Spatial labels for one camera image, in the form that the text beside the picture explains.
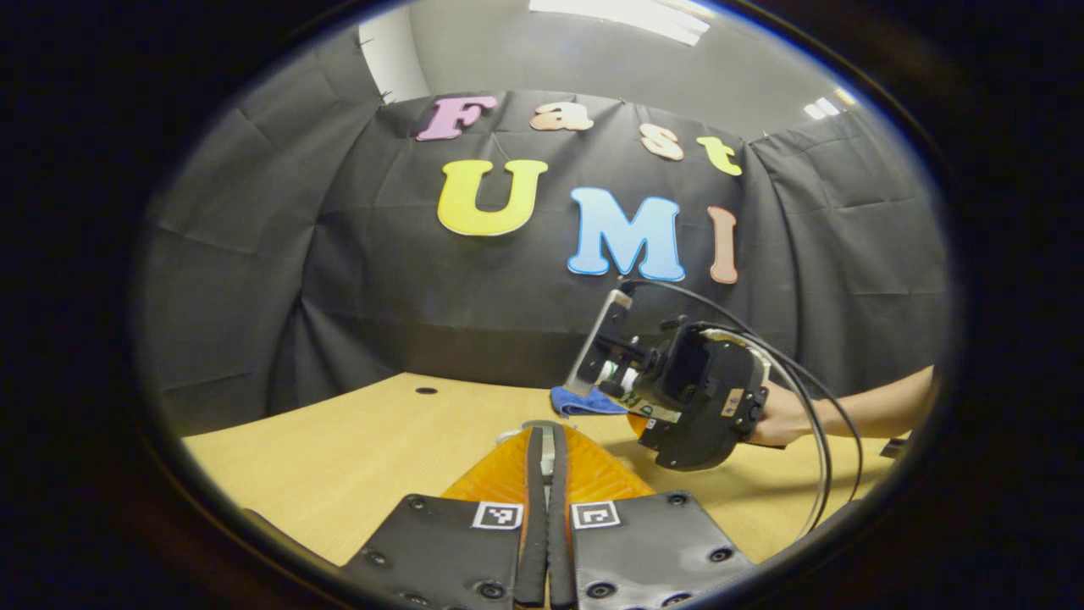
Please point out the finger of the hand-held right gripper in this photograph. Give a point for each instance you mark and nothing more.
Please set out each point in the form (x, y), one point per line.
(637, 424)

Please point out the blue cloth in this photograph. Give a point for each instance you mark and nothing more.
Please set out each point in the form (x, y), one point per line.
(584, 402)

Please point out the ceiling light panel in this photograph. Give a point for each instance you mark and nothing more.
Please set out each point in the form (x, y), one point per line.
(627, 15)
(826, 106)

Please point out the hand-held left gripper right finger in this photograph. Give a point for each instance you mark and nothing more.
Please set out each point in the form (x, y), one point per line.
(561, 551)

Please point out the black backdrop cloth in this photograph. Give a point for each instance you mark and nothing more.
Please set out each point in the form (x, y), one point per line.
(381, 296)

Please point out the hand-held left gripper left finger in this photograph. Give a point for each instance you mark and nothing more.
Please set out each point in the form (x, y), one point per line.
(533, 551)

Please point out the white green-label water bottle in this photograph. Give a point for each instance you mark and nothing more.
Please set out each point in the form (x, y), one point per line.
(648, 408)

